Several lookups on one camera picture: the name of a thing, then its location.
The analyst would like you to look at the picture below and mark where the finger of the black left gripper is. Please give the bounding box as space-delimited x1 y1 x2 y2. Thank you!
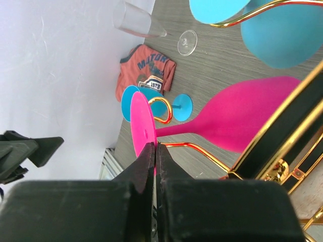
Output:
1 131 64 184

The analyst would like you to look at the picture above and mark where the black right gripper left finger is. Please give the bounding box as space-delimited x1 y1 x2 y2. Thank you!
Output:
1 143 154 241

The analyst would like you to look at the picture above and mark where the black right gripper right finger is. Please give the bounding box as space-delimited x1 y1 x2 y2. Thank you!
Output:
155 144 305 241

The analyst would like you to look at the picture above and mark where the pink wine glass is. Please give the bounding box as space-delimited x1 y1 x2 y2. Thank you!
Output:
130 76 300 155

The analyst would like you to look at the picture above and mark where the blue wine glass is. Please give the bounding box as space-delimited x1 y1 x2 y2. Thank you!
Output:
189 1 322 69
121 85 193 122

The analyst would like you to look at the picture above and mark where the clear wine glass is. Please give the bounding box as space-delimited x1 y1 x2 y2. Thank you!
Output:
112 1 198 56

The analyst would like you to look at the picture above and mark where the colourful packet under left gripper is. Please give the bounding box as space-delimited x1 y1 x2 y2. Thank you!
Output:
116 44 177 102

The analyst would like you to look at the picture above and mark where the gold wire glass rack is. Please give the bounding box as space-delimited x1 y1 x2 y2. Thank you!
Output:
147 0 323 242

